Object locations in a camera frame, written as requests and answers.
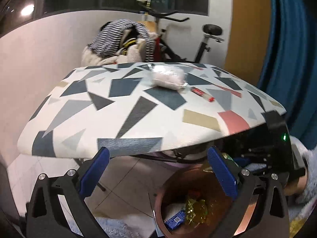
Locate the gold foil wrapper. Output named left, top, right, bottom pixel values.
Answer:
left=185, top=198, right=214, bottom=226

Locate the blue carton box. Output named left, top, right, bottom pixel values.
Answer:
left=164, top=210, right=186, bottom=230

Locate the brown round trash bin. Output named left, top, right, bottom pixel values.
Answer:
left=153, top=164, right=258, bottom=237

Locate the blue curtain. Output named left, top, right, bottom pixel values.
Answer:
left=257, top=0, right=316, bottom=149

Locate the white purple round stool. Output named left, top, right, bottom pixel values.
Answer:
left=150, top=149, right=207, bottom=171

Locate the red small wrapper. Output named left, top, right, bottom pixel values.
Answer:
left=190, top=86, right=215, bottom=103

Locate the orange wooden door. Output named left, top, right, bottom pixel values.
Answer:
left=225, top=0, right=271, bottom=85

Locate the large clear bag of tissue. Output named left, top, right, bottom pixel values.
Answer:
left=149, top=64, right=187, bottom=91

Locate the black exercise bike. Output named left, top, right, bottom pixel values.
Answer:
left=137, top=0, right=224, bottom=63

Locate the geometric patterned folding table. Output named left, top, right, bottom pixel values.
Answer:
left=17, top=62, right=286, bottom=158

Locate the striped clothes pile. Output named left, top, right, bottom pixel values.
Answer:
left=81, top=19, right=159, bottom=67

